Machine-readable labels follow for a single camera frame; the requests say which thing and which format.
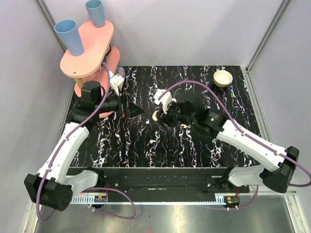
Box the beige wooden bowl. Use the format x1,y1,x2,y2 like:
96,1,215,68
213,70,233,88

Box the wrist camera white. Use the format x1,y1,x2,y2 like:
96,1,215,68
154,89,176,114
109,71,125,96

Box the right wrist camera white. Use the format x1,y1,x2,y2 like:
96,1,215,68
154,89,176,114

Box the black marbled table mat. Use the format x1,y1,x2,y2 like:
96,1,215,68
70,66,260,167

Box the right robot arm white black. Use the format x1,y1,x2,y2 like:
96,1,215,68
153,93,299,193

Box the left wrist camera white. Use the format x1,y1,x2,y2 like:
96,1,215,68
109,71,125,96

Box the beige earbud charging case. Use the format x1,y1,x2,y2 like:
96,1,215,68
152,111,160,122

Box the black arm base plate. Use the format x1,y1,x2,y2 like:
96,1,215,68
84,167,250,205

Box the pink three tier shelf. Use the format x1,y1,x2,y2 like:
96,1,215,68
59,20,121,119

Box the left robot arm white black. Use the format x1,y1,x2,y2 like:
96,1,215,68
24,81,144,211

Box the blue cup rear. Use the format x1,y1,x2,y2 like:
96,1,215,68
86,0,105,28

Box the blue mug on shelf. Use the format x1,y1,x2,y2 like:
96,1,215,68
116,66,126,78

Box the blue cup front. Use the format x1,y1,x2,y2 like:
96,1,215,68
54,19,84,56

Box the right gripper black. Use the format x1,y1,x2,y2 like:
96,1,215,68
155,100,195,131

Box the blue cup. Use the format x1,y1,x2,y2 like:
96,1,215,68
86,0,105,28
54,19,84,56

